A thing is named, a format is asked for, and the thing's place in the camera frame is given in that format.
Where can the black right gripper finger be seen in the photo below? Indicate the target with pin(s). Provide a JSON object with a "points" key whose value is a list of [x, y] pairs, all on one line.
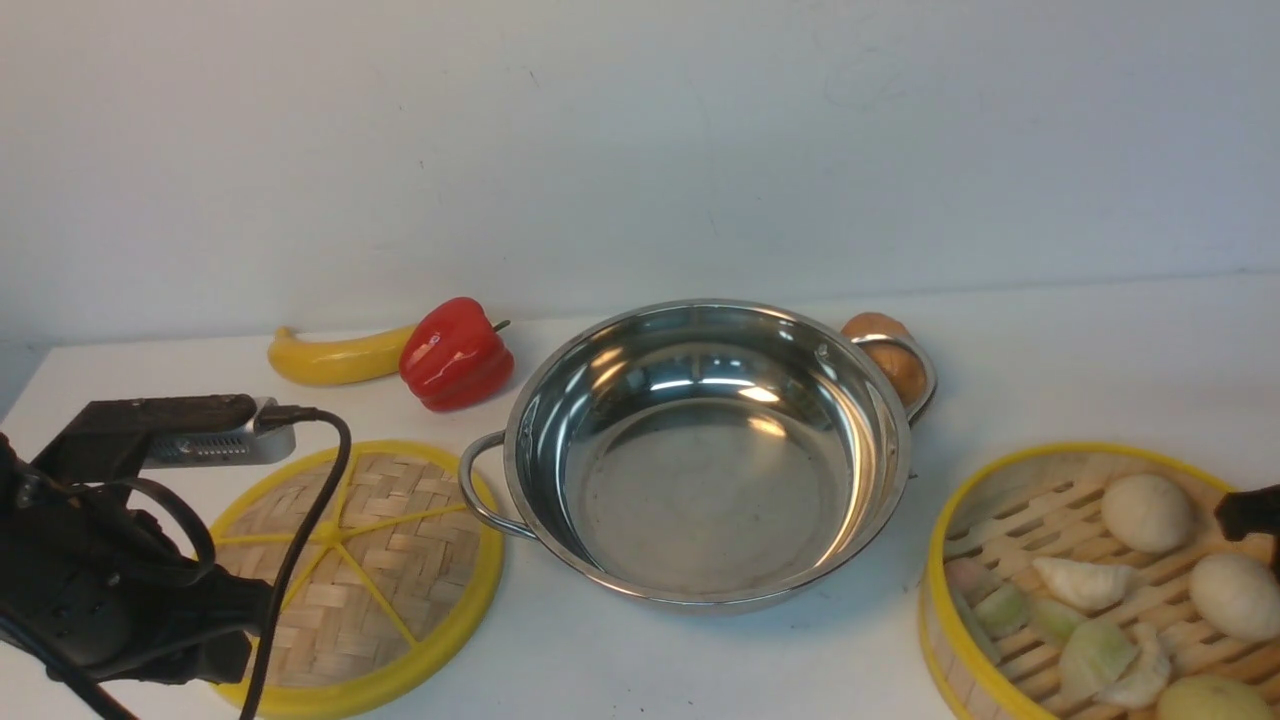
{"points": [[1241, 514]]}

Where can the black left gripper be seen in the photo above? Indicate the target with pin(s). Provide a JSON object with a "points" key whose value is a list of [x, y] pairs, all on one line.
{"points": [[119, 575]]}

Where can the yellow bamboo steamer basket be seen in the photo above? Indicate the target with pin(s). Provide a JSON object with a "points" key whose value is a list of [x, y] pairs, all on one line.
{"points": [[1047, 501]]}

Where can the yellow woven bamboo steamer lid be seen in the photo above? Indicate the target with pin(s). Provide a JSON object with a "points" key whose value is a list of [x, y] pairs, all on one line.
{"points": [[394, 581]]}

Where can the stainless steel pot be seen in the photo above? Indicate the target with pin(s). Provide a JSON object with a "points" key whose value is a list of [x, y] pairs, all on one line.
{"points": [[703, 455]]}

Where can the white bun right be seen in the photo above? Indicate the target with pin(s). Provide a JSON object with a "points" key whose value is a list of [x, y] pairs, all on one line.
{"points": [[1237, 595]]}

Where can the white bun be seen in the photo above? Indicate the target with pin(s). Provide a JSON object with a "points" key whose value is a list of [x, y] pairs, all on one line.
{"points": [[1237, 595], [1148, 514]]}

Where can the white bun far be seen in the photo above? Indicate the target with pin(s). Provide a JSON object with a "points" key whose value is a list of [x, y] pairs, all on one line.
{"points": [[1148, 514]]}

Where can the white dumpling centre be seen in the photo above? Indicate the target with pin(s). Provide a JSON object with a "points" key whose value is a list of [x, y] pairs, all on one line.
{"points": [[1085, 586]]}

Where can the white dumpling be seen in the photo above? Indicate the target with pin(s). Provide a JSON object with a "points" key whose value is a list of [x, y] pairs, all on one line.
{"points": [[1147, 676], [1085, 586]]}

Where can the white dumpling front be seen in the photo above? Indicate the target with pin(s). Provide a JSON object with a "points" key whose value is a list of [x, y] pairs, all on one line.
{"points": [[1147, 676]]}

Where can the yellowish bun front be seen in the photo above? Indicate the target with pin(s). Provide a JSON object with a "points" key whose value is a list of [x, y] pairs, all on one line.
{"points": [[1212, 697]]}

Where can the green dumpling front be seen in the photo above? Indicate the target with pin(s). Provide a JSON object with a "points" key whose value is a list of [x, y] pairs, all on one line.
{"points": [[1097, 653]]}

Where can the small green dumpling middle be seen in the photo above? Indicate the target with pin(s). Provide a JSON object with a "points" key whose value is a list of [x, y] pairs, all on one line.
{"points": [[1053, 621]]}

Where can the green dumpling left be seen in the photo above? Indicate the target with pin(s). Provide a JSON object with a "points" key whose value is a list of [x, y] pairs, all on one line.
{"points": [[1003, 612]]}

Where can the pink dumpling left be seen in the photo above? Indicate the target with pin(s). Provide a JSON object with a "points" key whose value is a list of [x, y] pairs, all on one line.
{"points": [[970, 580]]}

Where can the yellow toy banana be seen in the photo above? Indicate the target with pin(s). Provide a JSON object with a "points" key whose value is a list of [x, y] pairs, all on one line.
{"points": [[336, 363]]}

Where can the brown toy potato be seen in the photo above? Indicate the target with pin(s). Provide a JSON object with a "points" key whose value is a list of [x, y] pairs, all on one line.
{"points": [[903, 369]]}

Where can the red toy bell pepper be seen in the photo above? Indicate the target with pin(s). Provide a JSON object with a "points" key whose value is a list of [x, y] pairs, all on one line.
{"points": [[456, 358]]}

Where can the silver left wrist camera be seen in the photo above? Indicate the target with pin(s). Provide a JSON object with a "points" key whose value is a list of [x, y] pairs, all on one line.
{"points": [[215, 440]]}

